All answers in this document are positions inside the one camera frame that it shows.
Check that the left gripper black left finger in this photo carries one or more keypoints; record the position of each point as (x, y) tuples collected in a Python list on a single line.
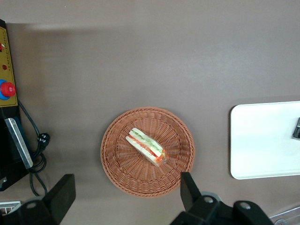
[(64, 192)]

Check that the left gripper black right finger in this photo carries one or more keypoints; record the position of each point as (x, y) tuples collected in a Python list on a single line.
[(189, 192)]

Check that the triangle sandwich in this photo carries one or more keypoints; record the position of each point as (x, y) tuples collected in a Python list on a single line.
[(145, 145)]

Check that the round brown wicker basket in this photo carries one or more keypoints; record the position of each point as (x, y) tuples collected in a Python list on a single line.
[(140, 182)]

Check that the cream rectangular plastic tray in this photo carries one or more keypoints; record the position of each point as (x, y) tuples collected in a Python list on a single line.
[(257, 140)]

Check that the clear acrylic bottle rack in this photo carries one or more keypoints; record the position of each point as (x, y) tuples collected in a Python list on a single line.
[(288, 214)]

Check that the small black box gold print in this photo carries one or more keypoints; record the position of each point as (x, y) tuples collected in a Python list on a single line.
[(297, 129)]

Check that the yellow control box emergency stop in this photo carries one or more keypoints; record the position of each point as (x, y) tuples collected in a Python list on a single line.
[(9, 70)]

